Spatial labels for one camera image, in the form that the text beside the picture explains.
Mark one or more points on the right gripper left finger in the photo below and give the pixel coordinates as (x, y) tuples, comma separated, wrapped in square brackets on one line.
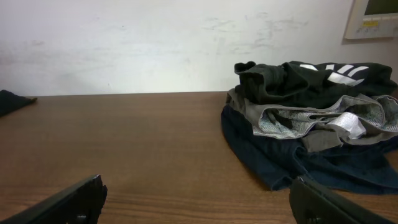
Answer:
[(80, 203)]

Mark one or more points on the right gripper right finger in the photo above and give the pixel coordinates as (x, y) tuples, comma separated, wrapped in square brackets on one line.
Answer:
[(313, 203)]

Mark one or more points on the dark green Nike t-shirt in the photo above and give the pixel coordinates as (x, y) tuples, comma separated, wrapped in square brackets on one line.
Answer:
[(300, 84)]

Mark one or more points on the folded navy blue t-shirt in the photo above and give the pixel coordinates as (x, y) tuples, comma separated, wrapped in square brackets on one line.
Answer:
[(359, 169)]

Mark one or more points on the folded grey t-shirt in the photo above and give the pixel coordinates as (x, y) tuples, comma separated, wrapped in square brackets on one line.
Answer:
[(351, 120)]

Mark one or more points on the black t-shirt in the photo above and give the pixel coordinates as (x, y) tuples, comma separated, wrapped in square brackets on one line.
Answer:
[(11, 102)]

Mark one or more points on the white wall control panel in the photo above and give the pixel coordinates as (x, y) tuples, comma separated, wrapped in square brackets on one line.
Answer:
[(371, 19)]

